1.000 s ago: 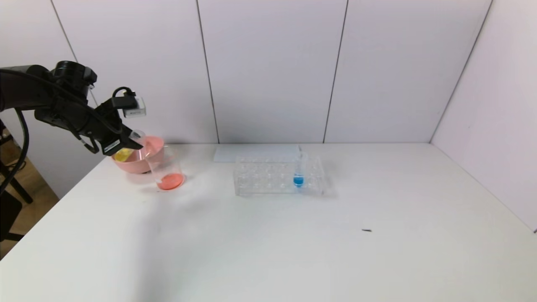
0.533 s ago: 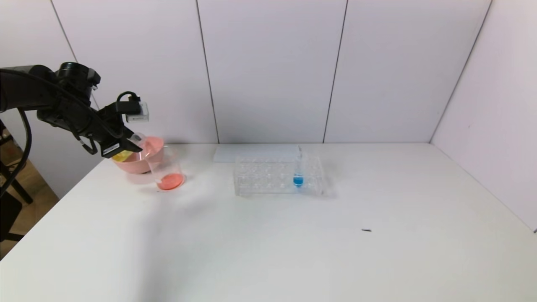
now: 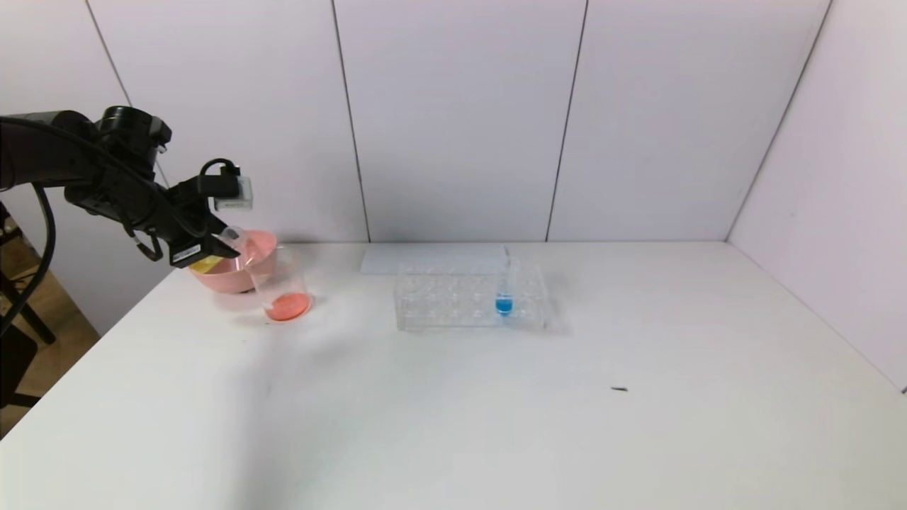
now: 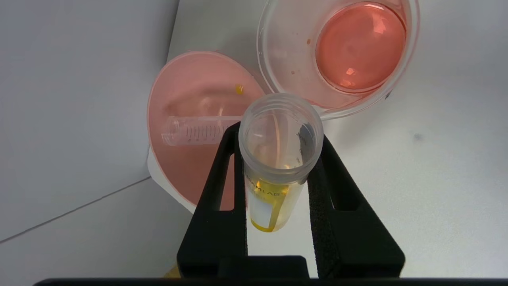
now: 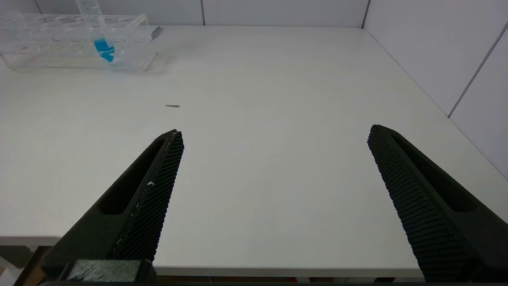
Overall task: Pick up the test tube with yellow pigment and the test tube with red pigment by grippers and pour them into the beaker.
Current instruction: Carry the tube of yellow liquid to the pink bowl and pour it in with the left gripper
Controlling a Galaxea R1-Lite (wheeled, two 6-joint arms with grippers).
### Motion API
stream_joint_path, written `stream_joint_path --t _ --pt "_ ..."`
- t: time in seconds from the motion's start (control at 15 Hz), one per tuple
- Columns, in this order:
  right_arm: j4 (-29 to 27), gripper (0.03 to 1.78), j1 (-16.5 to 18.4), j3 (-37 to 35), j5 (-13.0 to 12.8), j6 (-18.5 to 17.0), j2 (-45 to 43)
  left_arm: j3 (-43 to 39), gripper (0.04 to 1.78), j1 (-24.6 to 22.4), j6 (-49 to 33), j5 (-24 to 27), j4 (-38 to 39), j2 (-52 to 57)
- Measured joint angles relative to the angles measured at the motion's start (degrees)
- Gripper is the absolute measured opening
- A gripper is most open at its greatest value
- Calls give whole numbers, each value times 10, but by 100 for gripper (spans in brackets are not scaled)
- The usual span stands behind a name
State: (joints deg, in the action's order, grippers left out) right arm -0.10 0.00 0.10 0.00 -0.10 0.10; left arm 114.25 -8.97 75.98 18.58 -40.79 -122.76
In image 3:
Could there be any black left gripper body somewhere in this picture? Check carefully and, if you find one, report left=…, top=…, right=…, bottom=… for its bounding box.
left=149, top=188, right=227, bottom=268

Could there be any test tube with yellow pigment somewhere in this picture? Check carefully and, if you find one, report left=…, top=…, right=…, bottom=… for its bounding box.
left=190, top=226, right=248, bottom=275

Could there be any clear glass beaker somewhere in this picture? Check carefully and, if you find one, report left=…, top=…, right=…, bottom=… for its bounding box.
left=245, top=246, right=314, bottom=324

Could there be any clear acrylic test tube rack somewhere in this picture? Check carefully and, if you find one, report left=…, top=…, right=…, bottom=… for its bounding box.
left=394, top=259, right=548, bottom=333

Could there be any test tube with blue pigment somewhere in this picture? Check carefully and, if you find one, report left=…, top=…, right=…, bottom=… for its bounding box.
left=494, top=246, right=514, bottom=319

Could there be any pink plastic bowl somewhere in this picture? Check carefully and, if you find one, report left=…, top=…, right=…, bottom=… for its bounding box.
left=188, top=229, right=279, bottom=295

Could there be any white paper sheet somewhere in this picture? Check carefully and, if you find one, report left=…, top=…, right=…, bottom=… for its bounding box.
left=361, top=244, right=508, bottom=276

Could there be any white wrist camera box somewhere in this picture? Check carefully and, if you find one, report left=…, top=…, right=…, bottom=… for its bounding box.
left=213, top=176, right=254, bottom=213

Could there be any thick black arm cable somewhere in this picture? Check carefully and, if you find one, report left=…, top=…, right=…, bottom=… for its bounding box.
left=0, top=181, right=57, bottom=335

